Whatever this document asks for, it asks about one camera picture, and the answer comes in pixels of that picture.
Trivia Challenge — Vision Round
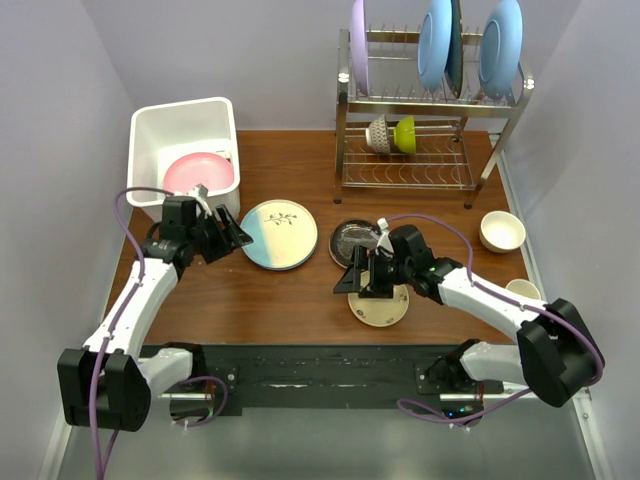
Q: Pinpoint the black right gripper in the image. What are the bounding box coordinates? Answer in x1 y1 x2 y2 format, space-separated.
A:
333 245 413 300

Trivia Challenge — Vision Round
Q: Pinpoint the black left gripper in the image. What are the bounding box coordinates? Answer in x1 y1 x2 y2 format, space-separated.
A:
187 204 252 264

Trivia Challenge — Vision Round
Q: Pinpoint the blue and cream plate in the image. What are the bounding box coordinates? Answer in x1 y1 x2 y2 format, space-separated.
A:
240 199 319 271

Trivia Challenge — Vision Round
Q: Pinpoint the pink plate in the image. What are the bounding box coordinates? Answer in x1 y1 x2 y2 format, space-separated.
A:
163 152 235 193

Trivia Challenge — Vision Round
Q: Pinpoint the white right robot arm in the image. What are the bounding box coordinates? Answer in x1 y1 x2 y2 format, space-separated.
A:
333 225 605 407

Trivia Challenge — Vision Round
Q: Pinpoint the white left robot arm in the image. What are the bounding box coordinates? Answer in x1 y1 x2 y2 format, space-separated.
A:
57 194 253 432

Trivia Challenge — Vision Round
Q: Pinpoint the white plastic bin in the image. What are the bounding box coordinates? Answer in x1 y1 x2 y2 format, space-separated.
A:
126 97 241 222

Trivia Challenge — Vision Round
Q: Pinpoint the cream floral small plate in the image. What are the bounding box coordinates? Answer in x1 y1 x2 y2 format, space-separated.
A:
347 285 409 328

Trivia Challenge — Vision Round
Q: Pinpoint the black glossy plate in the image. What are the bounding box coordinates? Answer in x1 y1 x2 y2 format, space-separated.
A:
329 219 381 269

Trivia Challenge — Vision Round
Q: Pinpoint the cream bowl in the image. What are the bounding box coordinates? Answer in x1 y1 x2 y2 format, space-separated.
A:
479 210 526 253

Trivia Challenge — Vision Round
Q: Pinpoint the patterned ceramic bowl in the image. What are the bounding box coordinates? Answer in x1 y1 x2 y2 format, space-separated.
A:
365 115 391 155

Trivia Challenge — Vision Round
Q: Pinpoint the green bowl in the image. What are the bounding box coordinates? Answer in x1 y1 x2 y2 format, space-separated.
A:
393 116 417 154

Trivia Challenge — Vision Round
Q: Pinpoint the yellow mug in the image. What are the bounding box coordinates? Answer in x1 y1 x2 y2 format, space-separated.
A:
505 278 542 300

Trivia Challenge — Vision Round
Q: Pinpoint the metal dish rack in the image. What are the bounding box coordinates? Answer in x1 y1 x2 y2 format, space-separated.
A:
333 28 535 208

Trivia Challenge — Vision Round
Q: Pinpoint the dark teal plate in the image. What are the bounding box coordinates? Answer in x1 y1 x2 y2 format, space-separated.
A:
445 0 464 99

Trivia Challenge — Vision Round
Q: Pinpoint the light blue plate left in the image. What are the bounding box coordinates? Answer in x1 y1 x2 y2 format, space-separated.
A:
417 0 453 93

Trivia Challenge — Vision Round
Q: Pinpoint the light blue plate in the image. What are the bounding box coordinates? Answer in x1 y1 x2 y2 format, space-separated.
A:
417 0 453 93
479 0 523 101

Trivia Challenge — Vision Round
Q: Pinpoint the lilac plate in rack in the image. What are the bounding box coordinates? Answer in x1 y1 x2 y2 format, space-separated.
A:
350 0 370 96

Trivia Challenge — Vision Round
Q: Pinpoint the light blue plate right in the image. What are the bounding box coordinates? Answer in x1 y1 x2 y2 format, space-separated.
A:
479 0 523 101

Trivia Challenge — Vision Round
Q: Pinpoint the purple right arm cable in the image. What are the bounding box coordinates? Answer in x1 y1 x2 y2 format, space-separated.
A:
387 213 606 429

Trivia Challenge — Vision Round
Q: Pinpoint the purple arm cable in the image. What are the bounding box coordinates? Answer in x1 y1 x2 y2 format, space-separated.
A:
387 213 606 429
92 186 230 480

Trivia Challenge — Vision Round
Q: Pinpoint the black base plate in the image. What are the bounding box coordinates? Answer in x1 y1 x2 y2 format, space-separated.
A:
149 343 505 419

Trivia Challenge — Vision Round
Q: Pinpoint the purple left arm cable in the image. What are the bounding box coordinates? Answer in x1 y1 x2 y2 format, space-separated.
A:
92 186 230 480

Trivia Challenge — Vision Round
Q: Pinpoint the aluminium rail frame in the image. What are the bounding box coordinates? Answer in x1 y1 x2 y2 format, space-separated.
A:
38 349 614 480

